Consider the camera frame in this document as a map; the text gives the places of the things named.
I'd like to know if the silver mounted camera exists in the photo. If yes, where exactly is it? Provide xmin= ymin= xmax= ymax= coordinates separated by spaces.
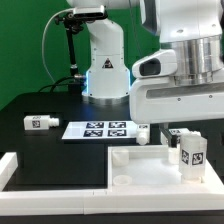
xmin=73 ymin=5 xmax=106 ymax=19

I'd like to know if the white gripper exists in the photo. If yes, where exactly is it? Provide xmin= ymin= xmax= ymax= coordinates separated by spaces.
xmin=129 ymin=70 xmax=224 ymax=148

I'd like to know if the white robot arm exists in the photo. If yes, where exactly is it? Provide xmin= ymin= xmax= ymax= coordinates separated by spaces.
xmin=63 ymin=0 xmax=224 ymax=145

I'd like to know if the white U-shaped fence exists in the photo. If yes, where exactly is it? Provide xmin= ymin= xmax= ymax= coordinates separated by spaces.
xmin=0 ymin=153 xmax=224 ymax=216

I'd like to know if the white camera cable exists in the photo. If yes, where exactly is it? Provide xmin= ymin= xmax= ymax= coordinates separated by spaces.
xmin=41 ymin=8 xmax=74 ymax=85

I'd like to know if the white marker sheet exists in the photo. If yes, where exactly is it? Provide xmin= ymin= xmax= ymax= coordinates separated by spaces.
xmin=62 ymin=121 xmax=137 ymax=140

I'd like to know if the black camera stand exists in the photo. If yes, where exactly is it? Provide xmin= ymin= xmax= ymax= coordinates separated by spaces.
xmin=55 ymin=12 xmax=86 ymax=93

